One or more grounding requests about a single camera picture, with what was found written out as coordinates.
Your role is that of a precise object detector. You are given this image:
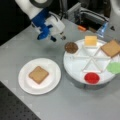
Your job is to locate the brown round meat patty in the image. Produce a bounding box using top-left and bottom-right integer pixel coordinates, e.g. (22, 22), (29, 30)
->
(64, 42), (78, 54)

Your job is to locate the white paper plate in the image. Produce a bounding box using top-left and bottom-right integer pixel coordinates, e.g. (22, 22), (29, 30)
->
(18, 58), (61, 95)

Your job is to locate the green lettuce piece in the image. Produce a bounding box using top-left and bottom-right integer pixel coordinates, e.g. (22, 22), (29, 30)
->
(107, 62), (120, 74)

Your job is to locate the toasted bread slice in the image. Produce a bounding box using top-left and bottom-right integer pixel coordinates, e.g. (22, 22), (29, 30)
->
(29, 66), (49, 84)
(101, 40), (120, 58)

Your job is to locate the yellow cheese slice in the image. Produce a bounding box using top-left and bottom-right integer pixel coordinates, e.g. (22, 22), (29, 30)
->
(84, 36), (97, 46)

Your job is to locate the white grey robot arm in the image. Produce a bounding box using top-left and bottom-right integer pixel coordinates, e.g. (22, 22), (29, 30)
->
(15, 0), (66, 42)

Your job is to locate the red tomato slice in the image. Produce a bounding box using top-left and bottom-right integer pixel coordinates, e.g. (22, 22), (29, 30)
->
(84, 72), (100, 84)

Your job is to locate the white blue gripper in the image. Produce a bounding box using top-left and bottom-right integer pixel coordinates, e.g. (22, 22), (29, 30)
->
(31, 9), (65, 41)

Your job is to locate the white divided round tray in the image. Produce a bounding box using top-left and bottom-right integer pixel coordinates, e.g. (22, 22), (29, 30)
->
(63, 39), (120, 85)

